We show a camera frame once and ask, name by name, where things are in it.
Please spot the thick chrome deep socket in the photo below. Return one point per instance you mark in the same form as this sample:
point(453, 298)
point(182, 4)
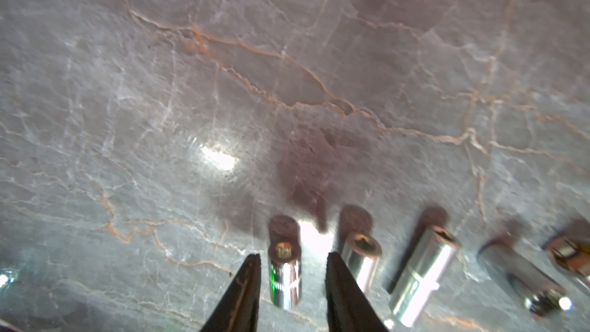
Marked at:
point(362, 253)

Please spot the round chrome socket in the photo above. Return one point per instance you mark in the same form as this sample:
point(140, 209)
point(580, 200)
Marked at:
point(569, 254)

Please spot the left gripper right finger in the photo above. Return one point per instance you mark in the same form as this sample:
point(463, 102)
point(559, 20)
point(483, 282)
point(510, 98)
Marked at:
point(347, 306)

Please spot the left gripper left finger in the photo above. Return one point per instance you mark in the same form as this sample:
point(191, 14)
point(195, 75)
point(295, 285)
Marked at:
point(238, 309)

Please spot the long stepped chrome socket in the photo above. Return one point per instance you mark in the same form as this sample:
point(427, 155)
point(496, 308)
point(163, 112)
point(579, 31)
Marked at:
point(432, 255)

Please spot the short knurled chrome socket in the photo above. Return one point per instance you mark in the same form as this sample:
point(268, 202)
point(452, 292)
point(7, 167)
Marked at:
point(285, 270)

